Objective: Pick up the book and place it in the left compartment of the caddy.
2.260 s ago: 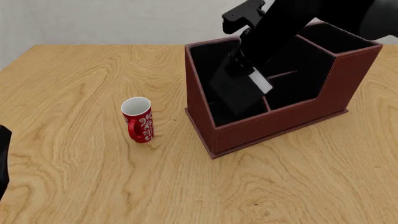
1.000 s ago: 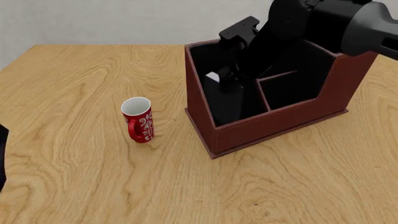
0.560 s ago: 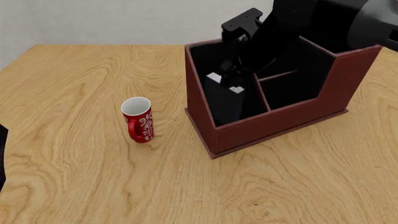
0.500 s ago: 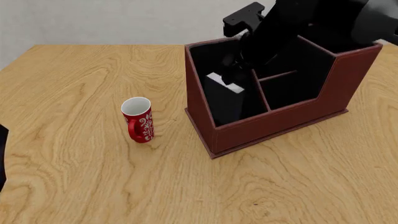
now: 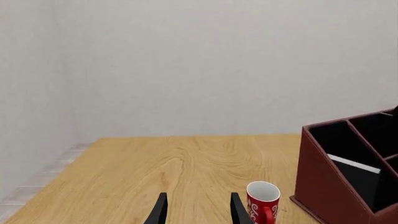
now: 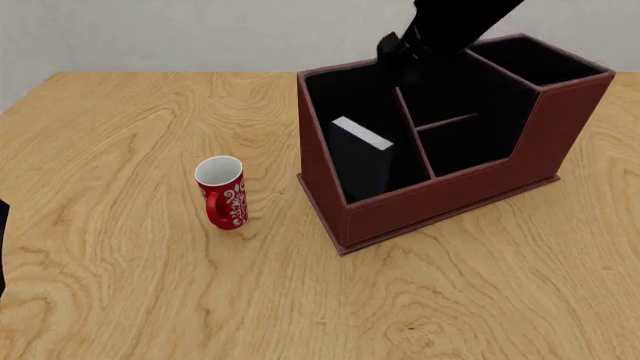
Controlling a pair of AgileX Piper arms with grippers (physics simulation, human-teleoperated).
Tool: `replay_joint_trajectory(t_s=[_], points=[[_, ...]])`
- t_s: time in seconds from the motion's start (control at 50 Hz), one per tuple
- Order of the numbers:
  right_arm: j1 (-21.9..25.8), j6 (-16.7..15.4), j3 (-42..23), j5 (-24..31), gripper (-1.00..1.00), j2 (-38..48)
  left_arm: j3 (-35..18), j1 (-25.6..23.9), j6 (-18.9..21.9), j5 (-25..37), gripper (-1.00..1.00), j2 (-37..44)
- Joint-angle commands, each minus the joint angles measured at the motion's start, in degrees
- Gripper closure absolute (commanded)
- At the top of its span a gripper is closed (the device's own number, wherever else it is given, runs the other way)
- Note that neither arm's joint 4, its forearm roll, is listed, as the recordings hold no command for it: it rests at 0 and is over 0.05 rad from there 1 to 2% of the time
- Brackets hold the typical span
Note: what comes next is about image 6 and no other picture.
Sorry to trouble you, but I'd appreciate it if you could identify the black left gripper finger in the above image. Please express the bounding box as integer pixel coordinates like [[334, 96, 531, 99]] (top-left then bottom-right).
[[0, 199, 12, 294]]

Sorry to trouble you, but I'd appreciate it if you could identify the red-brown desk caddy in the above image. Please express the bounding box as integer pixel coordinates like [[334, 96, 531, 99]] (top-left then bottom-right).
[[296, 32, 617, 257]]

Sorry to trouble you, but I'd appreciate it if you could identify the dark book with white pages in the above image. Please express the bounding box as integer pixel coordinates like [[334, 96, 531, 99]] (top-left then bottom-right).
[[327, 115, 396, 202]]

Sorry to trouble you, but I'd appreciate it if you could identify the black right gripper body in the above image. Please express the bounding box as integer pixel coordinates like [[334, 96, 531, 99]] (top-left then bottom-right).
[[375, 31, 424, 82]]

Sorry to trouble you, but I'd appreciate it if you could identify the red mug with white pattern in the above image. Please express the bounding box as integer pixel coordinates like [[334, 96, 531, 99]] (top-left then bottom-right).
[[193, 154, 250, 231]]

